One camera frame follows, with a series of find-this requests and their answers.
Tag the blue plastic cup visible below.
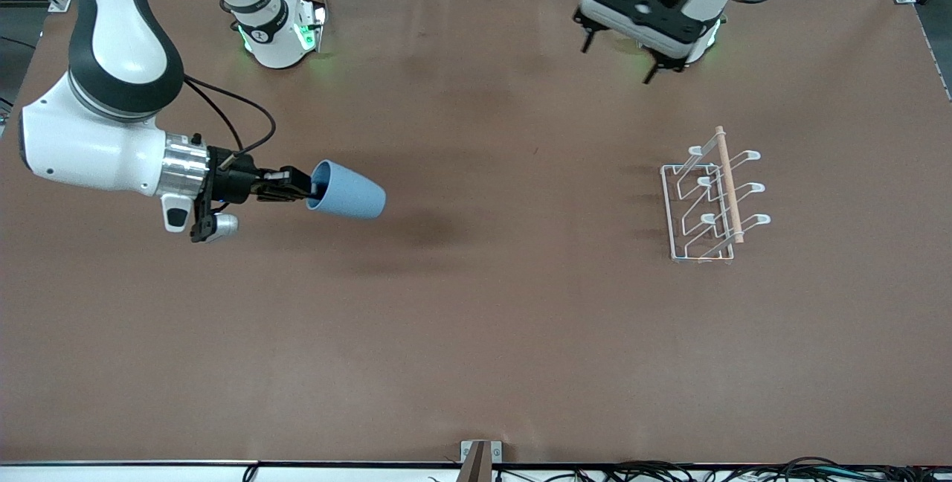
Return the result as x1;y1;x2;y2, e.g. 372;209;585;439
306;160;387;220

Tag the brown table cover sheet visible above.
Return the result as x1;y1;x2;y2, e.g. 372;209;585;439
0;0;952;466

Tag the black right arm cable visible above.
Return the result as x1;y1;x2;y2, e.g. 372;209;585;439
182;77;277;164

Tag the white wire cup rack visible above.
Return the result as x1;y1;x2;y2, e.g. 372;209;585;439
660;126;772;265

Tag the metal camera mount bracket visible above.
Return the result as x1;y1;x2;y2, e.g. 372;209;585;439
460;440;504;482

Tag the black cable bundle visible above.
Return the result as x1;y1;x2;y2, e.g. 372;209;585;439
428;456;952;482

